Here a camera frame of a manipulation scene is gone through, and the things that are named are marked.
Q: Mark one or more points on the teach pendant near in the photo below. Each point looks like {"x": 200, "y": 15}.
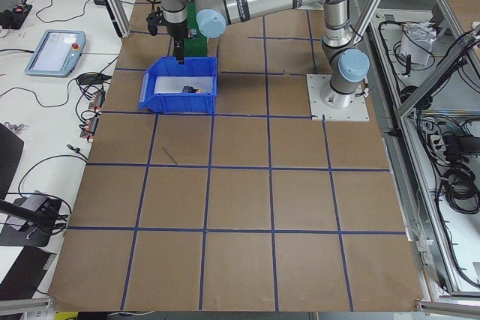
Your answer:
{"x": 57, "y": 53}

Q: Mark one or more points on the small circuit boards strip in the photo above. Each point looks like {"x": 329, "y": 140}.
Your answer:
{"x": 89, "y": 118}

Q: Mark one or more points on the brown paper table cover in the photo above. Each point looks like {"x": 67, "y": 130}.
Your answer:
{"x": 254, "y": 207}

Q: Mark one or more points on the black monitor stand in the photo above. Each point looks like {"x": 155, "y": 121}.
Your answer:
{"x": 33, "y": 218}

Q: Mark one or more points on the black electronics box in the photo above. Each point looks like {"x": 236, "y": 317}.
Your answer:
{"x": 14, "y": 19}

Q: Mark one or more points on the white paper bag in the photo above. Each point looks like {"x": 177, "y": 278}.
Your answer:
{"x": 417, "y": 41}

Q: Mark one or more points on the green conveyor belt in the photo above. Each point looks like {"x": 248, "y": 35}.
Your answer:
{"x": 198, "y": 46}

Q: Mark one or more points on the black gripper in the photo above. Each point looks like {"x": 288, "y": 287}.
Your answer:
{"x": 175, "y": 31}

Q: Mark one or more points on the aluminium frame rail right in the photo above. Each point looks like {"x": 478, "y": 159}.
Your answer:
{"x": 458, "y": 15}

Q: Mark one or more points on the blue plastic bin near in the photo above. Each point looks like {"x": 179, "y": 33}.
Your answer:
{"x": 170, "y": 103}

